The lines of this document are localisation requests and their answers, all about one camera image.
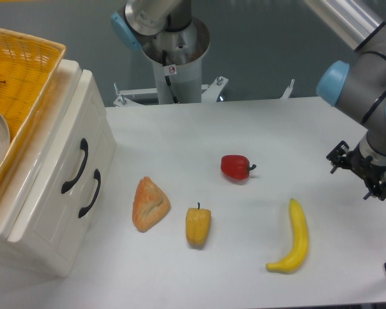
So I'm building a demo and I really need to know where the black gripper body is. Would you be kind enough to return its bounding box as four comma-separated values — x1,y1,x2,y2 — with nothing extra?
347,149,381,183

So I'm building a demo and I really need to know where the triangular bread pastry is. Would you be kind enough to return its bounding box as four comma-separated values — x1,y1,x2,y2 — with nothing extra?
132,176,170,232

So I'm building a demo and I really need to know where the black cable on pedestal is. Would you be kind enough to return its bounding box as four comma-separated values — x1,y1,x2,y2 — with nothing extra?
161,50,179,104

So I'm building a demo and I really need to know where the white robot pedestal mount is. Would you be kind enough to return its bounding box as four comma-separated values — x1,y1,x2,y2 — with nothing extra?
113,16,296,109

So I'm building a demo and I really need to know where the black drawer handle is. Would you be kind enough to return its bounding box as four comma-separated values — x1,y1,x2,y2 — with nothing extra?
60,138,89,194
78,169,102,218

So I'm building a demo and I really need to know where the yellow banana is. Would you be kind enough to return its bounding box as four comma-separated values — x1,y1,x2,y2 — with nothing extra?
266,198,309,274

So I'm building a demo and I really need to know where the black top drawer handle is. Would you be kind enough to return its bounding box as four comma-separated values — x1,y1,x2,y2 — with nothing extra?
60,138,89,194

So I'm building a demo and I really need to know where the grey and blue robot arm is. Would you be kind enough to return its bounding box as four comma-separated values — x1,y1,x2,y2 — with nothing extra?
110,1,386,200

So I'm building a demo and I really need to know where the red bell pepper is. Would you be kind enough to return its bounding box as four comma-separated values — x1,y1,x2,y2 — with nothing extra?
220,154,257,183

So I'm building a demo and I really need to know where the white drawer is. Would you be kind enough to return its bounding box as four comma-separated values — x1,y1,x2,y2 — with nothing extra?
8,70,106,244

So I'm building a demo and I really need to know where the white drawer cabinet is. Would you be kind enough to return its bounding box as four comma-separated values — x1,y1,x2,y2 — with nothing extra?
0,60,116,276

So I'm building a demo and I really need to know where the yellow bell pepper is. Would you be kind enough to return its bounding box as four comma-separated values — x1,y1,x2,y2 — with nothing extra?
185,202,212,248

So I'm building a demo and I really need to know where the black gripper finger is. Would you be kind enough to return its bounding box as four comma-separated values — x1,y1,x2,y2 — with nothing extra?
363,178,386,201
326,140,352,174

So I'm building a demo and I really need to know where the yellow woven basket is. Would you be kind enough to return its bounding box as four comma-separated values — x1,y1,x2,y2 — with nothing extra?
0,28,66,185

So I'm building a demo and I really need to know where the black lower drawer handle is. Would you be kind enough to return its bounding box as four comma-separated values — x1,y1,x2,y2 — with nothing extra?
78,169,102,218

